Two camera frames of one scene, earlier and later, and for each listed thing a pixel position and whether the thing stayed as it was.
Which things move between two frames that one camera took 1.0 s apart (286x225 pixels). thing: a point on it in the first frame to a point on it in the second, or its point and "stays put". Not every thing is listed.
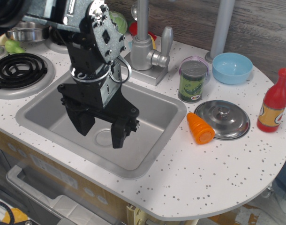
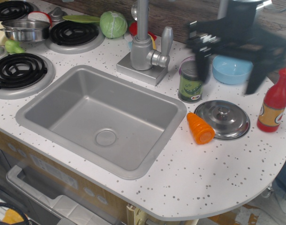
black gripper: x=97 y=87 to x=239 y=36
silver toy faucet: x=147 y=64 stays put
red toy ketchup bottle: x=275 y=101 stays put
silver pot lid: x=230 y=120 stays put
